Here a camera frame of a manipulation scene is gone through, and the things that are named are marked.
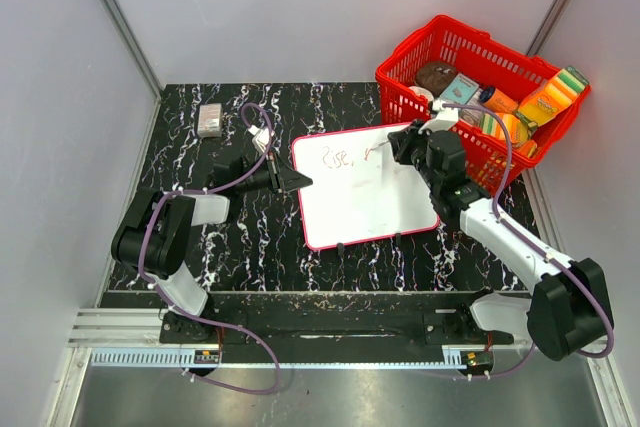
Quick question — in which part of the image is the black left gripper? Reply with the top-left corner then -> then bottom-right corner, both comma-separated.
236,152 -> 313,196

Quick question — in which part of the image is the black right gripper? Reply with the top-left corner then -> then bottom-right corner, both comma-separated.
390,120 -> 440,191

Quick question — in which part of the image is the pink framed whiteboard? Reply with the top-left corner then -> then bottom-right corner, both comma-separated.
292,123 -> 439,251

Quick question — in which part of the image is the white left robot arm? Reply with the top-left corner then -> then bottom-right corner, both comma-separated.
111,153 -> 313,343

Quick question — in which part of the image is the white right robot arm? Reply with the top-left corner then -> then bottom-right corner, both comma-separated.
387,121 -> 614,361

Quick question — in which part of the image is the white tape roll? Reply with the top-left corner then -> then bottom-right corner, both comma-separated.
409,85 -> 435,103

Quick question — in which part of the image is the brown round bread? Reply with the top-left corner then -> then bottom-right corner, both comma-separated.
414,61 -> 458,96

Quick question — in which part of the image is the teal white carton box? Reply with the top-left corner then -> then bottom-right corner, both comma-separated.
439,73 -> 484,126

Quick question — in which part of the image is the small pink white box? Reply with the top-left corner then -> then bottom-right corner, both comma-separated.
196,103 -> 223,138

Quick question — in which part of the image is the orange cylindrical can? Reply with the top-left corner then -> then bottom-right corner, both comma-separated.
479,86 -> 519,114

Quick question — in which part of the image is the striped sponge stack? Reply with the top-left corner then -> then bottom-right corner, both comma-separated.
480,113 -> 531,146

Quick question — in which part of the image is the red plastic basket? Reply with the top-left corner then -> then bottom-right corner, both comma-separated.
375,15 -> 591,193

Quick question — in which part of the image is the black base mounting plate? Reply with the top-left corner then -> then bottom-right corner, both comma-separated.
159,292 -> 514,365

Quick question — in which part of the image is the yellow sponge pack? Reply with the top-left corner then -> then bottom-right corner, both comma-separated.
515,66 -> 590,130

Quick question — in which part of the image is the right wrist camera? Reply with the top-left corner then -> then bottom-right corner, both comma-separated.
419,99 -> 459,134

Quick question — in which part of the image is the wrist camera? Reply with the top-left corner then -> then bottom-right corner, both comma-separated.
248,125 -> 273,154
419,99 -> 459,134

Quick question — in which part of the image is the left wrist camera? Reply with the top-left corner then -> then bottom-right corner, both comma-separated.
248,125 -> 273,154

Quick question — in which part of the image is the white slotted cable duct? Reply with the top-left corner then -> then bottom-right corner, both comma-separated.
91,347 -> 220,368

